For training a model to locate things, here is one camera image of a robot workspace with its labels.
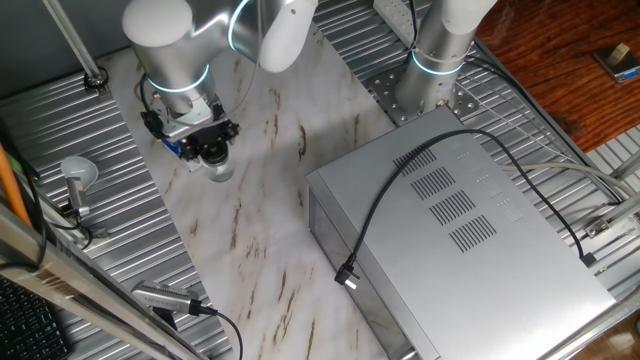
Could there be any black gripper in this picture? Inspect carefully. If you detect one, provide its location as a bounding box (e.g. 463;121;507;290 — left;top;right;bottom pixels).
177;118;242;164

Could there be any clear glass jar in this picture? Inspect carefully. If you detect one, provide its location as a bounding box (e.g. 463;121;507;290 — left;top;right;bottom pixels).
203;157;236;184

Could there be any blue tissue pack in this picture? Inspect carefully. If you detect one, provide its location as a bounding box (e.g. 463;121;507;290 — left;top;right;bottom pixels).
162;138;204;174

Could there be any white marble pattern board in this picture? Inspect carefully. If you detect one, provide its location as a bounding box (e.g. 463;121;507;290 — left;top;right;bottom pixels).
97;19;401;360

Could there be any white ladle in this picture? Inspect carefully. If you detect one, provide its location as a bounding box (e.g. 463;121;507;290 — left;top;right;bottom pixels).
59;154;100;219

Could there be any metal pole with foot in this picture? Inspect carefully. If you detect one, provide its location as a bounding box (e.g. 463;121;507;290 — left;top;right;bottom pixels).
41;0;110;96

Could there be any orange pole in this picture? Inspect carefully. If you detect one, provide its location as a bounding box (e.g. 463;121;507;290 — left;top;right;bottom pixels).
0;143;34;229

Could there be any black keyboard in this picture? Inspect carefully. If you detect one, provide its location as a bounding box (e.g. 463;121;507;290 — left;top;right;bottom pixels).
0;277;74;360

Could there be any silver metal box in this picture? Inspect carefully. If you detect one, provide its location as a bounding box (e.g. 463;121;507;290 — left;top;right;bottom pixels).
304;105;617;360

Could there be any wooden block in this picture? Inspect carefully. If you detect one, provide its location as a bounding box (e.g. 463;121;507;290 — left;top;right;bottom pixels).
607;42;632;66

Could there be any digital scale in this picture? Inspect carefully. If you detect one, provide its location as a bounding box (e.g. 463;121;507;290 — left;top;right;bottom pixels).
593;47;640;84

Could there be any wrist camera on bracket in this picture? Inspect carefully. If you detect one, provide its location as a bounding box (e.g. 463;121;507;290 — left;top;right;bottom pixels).
139;97;226;142

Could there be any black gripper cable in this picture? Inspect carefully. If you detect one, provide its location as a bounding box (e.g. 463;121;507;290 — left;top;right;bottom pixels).
137;73;154;116

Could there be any small metal bracket clamp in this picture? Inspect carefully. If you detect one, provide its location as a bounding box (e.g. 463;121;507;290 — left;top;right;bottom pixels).
62;203;110;240

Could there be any silver finned camera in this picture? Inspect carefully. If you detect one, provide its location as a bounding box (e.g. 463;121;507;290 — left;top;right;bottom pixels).
130;279;201;317

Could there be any black camera cable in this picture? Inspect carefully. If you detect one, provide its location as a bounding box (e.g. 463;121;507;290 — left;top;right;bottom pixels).
188;298;245;360

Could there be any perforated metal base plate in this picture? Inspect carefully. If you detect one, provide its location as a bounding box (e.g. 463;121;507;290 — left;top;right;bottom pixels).
368;62;481;127

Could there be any black power cable with plug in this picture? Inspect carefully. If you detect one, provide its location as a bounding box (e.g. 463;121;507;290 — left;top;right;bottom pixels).
333;128;597;291

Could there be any aluminium frame beam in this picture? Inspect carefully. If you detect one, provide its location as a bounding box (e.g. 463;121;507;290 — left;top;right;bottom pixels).
0;202;209;360

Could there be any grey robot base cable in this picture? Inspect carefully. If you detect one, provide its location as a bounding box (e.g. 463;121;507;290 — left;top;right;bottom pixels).
499;162;636;199

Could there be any aluminium frame bar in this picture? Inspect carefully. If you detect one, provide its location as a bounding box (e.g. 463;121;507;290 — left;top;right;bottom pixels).
609;149;640;182
582;192;640;240

